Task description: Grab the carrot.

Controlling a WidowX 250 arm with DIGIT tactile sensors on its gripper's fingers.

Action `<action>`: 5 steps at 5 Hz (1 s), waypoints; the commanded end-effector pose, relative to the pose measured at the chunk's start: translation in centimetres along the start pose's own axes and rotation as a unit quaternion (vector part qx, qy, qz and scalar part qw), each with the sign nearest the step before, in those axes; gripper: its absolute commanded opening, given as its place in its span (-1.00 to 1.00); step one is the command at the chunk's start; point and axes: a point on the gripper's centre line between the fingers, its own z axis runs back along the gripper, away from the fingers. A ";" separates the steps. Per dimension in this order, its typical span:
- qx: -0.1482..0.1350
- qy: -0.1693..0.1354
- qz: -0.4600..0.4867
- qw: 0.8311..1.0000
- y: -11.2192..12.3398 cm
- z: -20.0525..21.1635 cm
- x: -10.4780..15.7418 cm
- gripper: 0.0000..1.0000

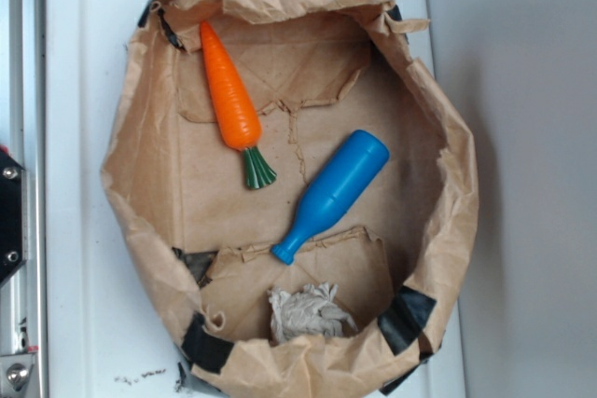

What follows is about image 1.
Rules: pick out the blue toy bottle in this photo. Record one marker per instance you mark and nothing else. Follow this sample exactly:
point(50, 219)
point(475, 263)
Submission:
point(334, 190)

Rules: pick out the brown paper bag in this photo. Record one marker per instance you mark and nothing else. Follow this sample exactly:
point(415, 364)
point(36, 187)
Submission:
point(299, 197)

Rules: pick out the aluminium frame rail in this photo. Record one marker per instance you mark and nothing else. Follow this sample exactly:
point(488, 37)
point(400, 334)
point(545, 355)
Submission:
point(24, 329)

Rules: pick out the crumpled white paper towel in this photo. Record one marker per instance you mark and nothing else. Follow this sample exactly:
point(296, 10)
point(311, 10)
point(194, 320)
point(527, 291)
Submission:
point(311, 311)

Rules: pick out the orange toy carrot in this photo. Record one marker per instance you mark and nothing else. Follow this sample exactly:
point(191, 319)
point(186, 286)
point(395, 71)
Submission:
point(235, 113)

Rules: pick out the black metal bracket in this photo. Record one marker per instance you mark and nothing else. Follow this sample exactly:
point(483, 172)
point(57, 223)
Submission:
point(12, 217)

